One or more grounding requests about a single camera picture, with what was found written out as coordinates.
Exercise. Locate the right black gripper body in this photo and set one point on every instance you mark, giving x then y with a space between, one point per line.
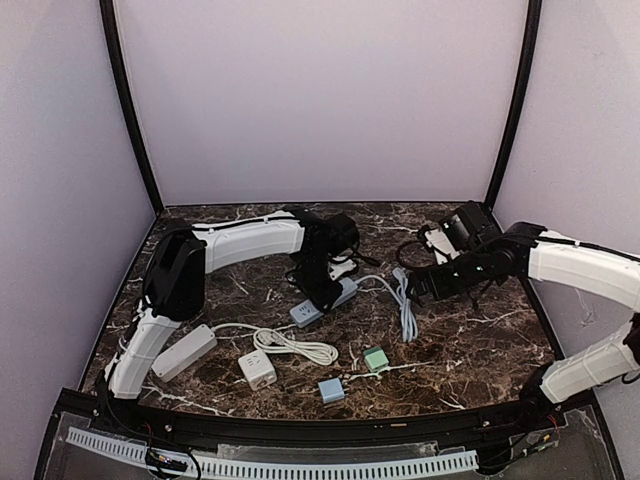
471 271

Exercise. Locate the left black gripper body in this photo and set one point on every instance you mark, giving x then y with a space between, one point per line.
311 279

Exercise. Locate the green plug adapter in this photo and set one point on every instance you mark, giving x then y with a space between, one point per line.
375 359

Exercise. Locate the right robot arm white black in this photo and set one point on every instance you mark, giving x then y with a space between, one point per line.
531 251

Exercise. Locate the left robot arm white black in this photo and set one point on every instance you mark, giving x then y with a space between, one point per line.
173 288

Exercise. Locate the blue plug adapter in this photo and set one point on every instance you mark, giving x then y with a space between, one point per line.
331 390

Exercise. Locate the white cube socket adapter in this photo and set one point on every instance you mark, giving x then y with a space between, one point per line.
257 369

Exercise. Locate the white power strip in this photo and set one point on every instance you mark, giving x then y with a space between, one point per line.
175 359

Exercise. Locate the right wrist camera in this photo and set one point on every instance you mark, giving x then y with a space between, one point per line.
469 227

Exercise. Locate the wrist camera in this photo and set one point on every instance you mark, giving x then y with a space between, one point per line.
343 234
469 227

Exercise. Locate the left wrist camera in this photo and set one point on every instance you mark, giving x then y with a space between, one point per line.
343 234

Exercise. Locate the right black frame post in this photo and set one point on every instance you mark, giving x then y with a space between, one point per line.
523 72

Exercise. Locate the black frame post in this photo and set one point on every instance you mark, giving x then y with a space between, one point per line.
523 72
128 110

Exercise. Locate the white slotted cable duct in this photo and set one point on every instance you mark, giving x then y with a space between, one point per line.
258 463

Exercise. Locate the black front frame rail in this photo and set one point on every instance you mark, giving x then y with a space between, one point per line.
486 425

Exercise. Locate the left black frame post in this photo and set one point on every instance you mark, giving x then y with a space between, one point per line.
128 110

